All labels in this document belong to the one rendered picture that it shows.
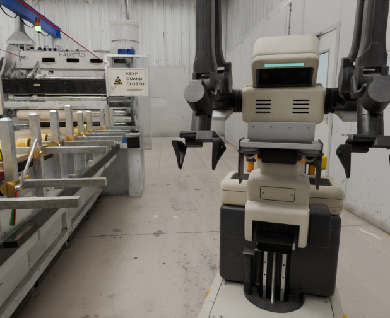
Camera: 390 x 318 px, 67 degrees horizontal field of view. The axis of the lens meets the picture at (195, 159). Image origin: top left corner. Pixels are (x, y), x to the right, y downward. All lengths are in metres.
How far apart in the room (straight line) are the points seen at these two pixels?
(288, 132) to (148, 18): 9.55
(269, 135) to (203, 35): 0.40
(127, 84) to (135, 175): 1.12
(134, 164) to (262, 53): 2.99
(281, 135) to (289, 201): 0.25
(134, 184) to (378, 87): 3.39
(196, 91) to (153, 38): 9.53
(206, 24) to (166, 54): 9.33
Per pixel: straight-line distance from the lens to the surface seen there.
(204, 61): 0.88
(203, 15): 0.90
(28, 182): 1.37
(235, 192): 1.40
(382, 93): 0.78
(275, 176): 1.13
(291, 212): 1.10
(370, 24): 0.89
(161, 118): 10.06
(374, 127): 0.82
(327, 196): 1.39
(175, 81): 10.09
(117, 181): 4.03
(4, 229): 1.28
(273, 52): 1.03
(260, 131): 1.05
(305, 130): 1.05
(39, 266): 2.20
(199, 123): 0.82
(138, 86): 3.72
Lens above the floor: 1.16
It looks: 10 degrees down
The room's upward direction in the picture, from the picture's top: straight up
